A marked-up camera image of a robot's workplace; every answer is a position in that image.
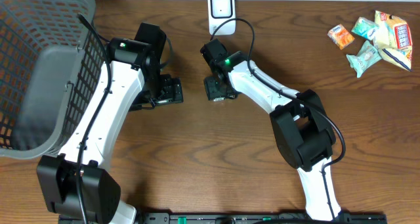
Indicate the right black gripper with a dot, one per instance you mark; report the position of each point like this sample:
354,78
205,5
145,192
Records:
210,90

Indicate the teal wet wipes pack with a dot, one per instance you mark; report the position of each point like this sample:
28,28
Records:
366,57

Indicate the small orange box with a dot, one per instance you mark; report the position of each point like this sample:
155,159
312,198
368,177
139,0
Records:
340,36

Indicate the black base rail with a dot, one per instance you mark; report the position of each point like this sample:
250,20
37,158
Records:
343,217

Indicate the grey plastic shopping basket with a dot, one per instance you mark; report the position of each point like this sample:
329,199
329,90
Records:
50,67

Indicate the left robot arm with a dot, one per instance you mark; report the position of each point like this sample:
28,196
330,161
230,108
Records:
76,184

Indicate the yellow snack bag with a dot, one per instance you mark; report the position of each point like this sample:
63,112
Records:
393,40

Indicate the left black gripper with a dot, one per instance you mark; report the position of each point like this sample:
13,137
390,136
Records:
168,90

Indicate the small teal packet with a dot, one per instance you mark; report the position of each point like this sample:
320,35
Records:
365,28

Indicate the white barcode scanner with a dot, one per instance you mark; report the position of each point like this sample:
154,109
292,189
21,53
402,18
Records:
220,11

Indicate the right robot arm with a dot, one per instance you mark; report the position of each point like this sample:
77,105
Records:
304,134

